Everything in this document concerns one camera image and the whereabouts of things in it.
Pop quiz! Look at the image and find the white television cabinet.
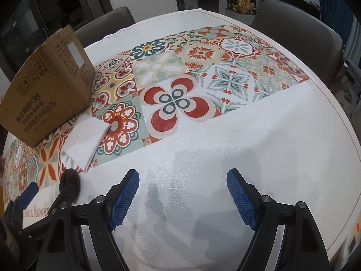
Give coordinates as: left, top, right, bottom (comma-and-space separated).
226, 4, 260, 24

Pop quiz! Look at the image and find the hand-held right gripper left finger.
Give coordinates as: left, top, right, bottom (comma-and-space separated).
35, 169, 140, 271

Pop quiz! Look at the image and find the brown cardboard box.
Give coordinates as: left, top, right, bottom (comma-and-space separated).
0, 24, 96, 148

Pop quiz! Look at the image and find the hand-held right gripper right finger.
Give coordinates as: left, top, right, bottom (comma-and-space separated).
226, 168, 330, 271

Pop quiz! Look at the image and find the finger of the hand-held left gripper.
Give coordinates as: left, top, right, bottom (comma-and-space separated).
21, 179, 81, 239
11, 182, 39, 212

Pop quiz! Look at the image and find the white cloth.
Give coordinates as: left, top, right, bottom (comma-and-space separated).
62, 115, 111, 173

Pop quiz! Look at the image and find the grey dining chair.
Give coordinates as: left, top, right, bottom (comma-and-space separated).
250, 0, 344, 89
74, 6, 136, 47

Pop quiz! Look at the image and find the patterned tablecloth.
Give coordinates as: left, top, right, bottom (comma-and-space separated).
0, 8, 353, 271

